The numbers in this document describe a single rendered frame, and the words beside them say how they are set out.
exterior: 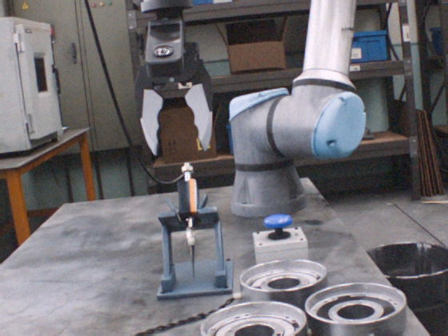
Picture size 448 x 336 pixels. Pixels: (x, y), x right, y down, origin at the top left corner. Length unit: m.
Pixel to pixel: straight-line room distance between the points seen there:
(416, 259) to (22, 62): 1.88
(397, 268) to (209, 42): 2.91
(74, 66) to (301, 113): 3.54
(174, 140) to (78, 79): 0.89
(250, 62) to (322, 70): 3.01
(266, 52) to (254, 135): 2.99
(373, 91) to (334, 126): 3.76
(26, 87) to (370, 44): 2.42
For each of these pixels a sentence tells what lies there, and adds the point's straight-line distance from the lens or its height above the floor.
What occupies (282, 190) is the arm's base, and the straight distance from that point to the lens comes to 1.13.
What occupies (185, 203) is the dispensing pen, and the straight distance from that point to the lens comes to 0.81.
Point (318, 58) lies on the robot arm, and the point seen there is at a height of 1.09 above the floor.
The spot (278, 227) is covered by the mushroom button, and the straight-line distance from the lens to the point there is 0.83.
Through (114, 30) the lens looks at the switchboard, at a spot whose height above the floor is 1.43.
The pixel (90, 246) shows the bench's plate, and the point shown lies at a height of 0.80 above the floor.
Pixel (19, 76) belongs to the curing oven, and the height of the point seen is 1.15.
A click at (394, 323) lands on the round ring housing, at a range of 0.60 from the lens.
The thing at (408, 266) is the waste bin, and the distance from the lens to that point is 2.13.
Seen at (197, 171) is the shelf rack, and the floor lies 0.39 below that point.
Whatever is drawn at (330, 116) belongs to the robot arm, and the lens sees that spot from 1.01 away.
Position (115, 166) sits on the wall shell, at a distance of 4.74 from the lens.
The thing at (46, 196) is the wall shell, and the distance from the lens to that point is 4.91.
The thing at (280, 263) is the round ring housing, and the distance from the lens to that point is 0.77.
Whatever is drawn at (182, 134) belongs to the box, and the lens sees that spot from 4.12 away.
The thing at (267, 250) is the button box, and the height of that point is 0.84.
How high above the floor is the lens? 1.09
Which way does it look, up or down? 10 degrees down
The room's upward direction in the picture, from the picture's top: 6 degrees counter-clockwise
